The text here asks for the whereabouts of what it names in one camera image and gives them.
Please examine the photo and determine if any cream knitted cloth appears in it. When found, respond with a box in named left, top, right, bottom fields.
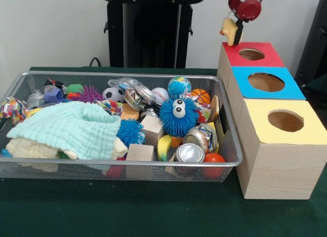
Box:
left=5, top=137, right=128, bottom=161

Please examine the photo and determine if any mint green cloth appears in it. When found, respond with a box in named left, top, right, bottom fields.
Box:
left=7, top=101, right=122, bottom=160

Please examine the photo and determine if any white baseball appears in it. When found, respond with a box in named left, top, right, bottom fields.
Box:
left=151, top=87, right=171, bottom=105

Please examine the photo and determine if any small orange basketball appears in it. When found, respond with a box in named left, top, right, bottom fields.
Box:
left=191, top=88, right=212, bottom=105

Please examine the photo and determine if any blue spiky ball with eyes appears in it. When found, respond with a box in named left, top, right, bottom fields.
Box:
left=159, top=96, right=200, bottom=137

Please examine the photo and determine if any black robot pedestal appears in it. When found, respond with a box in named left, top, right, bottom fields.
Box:
left=98, top=0, right=206, bottom=68

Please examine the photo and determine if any plain wooden cube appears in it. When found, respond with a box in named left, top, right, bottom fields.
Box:
left=139, top=115, right=165, bottom=146

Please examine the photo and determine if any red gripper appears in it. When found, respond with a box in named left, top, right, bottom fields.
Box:
left=228, top=0, right=263, bottom=46

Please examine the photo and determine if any dark green side tablecloth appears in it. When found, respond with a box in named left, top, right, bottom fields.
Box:
left=306, top=73, right=327, bottom=94

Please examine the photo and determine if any silver wire mesh bin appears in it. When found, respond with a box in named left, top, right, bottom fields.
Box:
left=0, top=70, right=243, bottom=183

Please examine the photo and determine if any black and white soccer ball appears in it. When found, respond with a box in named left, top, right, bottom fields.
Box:
left=102, top=87, right=126, bottom=103

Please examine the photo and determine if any plain orange ball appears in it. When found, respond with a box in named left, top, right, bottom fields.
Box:
left=203, top=152, right=226, bottom=178

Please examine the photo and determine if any globe print ball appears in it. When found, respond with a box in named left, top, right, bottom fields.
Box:
left=168, top=76, right=192, bottom=97

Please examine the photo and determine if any wooden box with three holes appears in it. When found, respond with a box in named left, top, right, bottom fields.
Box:
left=217, top=41, right=327, bottom=200

